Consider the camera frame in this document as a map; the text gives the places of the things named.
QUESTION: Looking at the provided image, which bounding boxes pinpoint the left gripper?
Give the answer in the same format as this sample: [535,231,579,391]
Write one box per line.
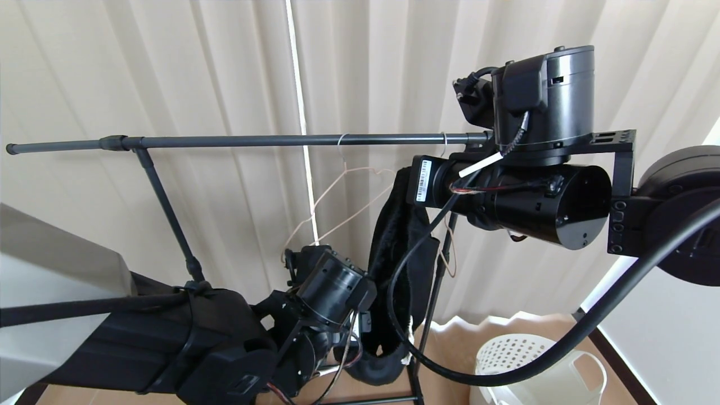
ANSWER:
[283,245,377,332]

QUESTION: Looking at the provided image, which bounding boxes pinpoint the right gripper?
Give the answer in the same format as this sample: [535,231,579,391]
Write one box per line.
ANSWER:
[411,155,613,251]

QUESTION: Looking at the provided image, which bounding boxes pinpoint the black shorts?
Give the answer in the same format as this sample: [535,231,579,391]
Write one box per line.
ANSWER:
[360,166,442,387]

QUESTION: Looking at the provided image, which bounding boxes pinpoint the pink clothes hanger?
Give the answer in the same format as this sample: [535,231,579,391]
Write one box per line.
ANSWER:
[280,134,397,265]
[438,132,457,280]

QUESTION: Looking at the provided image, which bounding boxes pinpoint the white laundry basket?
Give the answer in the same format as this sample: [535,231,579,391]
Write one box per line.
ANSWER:
[471,334,608,405]

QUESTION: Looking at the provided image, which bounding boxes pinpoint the black clothes rack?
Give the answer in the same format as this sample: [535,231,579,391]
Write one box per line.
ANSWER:
[6,132,496,405]

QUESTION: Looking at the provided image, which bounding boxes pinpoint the white curtain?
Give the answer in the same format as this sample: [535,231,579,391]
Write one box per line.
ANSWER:
[0,0,720,334]

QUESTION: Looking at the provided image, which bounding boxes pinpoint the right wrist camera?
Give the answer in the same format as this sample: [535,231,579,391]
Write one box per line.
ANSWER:
[453,66,498,133]

